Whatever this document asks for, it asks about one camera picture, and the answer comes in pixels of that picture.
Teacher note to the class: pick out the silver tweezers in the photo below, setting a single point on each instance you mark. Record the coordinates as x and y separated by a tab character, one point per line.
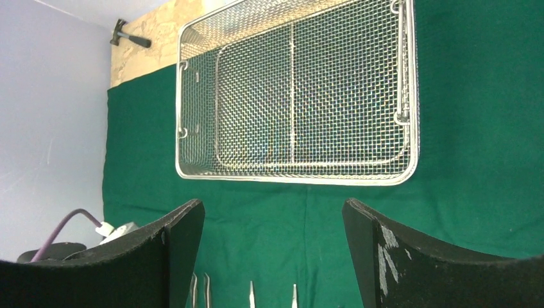
207	292
194	291

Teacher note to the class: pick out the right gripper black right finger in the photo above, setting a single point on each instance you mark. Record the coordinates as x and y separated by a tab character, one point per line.
398	266

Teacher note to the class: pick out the dark green surgical drape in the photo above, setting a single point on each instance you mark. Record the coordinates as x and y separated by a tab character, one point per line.
478	184

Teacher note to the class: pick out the metal wire mesh tray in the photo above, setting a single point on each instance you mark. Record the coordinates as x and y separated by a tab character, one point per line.
305	92

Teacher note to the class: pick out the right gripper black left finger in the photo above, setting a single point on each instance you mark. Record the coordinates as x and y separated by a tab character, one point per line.
152	266

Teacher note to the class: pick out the small black-handled hammer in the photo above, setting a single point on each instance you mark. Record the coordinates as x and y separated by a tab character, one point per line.
118	33

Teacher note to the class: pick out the silver hemostat forceps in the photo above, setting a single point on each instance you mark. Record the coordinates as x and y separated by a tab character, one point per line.
294	303
252	295

